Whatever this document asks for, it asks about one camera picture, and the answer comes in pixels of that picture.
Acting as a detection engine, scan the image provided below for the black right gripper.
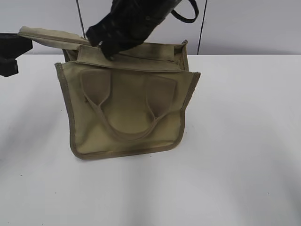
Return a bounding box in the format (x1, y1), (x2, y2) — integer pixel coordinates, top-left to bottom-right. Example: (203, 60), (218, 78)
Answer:
(86, 0), (180, 60)

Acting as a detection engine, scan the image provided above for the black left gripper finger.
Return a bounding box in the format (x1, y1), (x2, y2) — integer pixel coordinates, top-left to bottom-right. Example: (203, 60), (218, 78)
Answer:
(0, 33), (33, 59)
(0, 58), (18, 77)

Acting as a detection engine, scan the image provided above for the black cable loop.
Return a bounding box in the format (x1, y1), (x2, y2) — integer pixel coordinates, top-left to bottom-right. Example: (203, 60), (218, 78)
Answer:
(173, 0), (200, 24)

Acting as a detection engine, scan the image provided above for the khaki yellow canvas bag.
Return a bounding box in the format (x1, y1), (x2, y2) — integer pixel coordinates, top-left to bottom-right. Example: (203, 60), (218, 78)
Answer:
(19, 26), (200, 160)

